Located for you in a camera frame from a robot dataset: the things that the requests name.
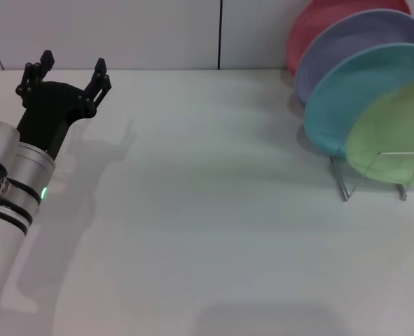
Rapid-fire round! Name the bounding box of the red plastic plate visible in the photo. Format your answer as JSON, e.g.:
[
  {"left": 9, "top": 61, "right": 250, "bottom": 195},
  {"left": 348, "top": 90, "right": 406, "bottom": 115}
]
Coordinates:
[{"left": 286, "top": 0, "right": 413, "bottom": 76}]

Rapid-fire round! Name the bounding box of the metal wire plate rack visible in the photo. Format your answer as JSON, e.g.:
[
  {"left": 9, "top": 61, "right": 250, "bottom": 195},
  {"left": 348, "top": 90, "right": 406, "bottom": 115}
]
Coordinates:
[{"left": 329, "top": 150, "right": 414, "bottom": 202}]

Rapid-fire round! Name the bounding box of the green plastic plate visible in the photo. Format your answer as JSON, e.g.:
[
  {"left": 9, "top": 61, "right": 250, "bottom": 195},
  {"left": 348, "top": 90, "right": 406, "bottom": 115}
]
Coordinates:
[{"left": 345, "top": 73, "right": 414, "bottom": 192}]

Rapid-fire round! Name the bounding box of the purple plastic plate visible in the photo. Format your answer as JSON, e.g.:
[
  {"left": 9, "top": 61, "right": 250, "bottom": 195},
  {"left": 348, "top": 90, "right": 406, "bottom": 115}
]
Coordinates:
[{"left": 295, "top": 9, "right": 414, "bottom": 108}]

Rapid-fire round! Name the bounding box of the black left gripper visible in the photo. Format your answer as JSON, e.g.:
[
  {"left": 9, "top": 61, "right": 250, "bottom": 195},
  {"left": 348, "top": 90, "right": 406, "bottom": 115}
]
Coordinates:
[{"left": 15, "top": 50, "right": 112, "bottom": 160}]

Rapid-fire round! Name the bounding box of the teal plastic plate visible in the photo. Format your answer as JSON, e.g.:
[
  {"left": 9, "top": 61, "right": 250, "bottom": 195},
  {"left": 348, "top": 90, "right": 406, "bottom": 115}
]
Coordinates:
[{"left": 303, "top": 41, "right": 414, "bottom": 160}]

